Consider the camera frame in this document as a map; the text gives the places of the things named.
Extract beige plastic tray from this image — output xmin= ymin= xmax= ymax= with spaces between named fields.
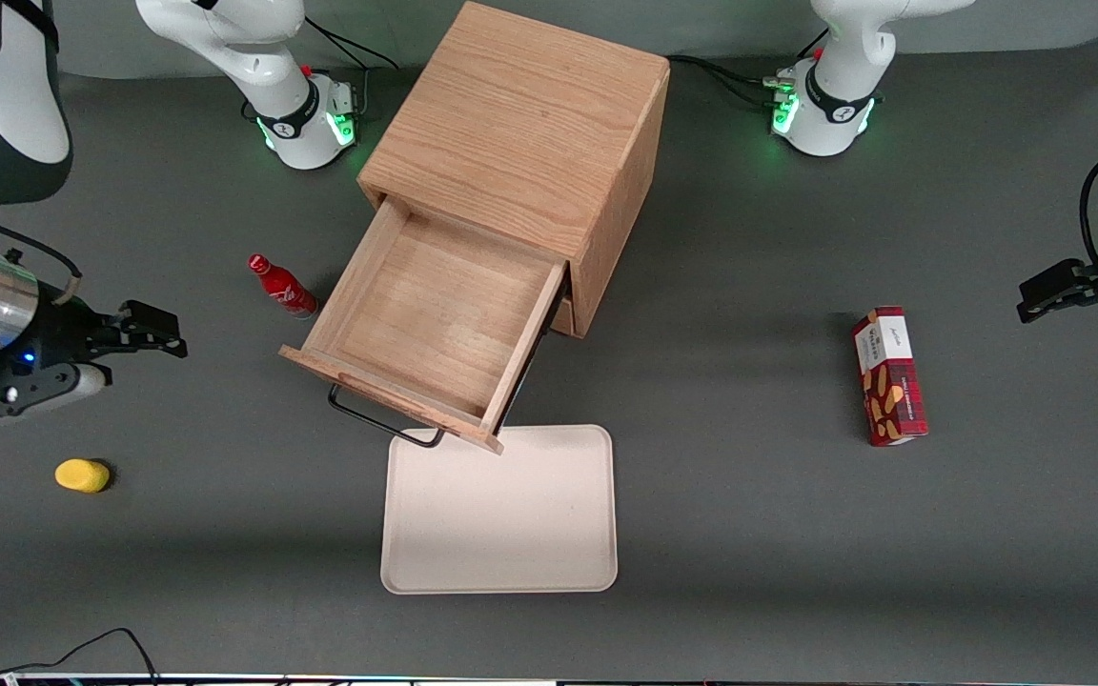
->
xmin=380 ymin=424 xmax=619 ymax=595

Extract black metal drawer handle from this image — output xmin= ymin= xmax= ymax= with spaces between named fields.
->
xmin=327 ymin=383 xmax=446 ymax=450

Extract red biscuit box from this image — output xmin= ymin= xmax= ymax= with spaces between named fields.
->
xmin=850 ymin=305 xmax=930 ymax=449

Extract red cola bottle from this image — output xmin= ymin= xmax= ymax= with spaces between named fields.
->
xmin=247 ymin=252 xmax=320 ymax=320

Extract yellow lemon-shaped object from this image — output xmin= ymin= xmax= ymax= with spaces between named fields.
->
xmin=54 ymin=458 xmax=113 ymax=494

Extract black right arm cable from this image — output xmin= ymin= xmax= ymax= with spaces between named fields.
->
xmin=0 ymin=200 xmax=85 ymax=306

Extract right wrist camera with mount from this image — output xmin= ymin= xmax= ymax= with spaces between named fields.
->
xmin=0 ymin=360 xmax=113 ymax=435

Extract black cable at arm base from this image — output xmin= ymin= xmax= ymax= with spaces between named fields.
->
xmin=670 ymin=54 xmax=783 ymax=89
xmin=701 ymin=65 xmax=788 ymax=108
xmin=304 ymin=16 xmax=399 ymax=71

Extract wooden drawer cabinet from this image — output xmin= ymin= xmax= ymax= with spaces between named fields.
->
xmin=356 ymin=0 xmax=672 ymax=339

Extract thin black loose cable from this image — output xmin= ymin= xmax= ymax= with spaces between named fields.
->
xmin=0 ymin=626 xmax=162 ymax=686

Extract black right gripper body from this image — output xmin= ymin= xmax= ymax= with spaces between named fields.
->
xmin=4 ymin=286 xmax=132 ymax=384

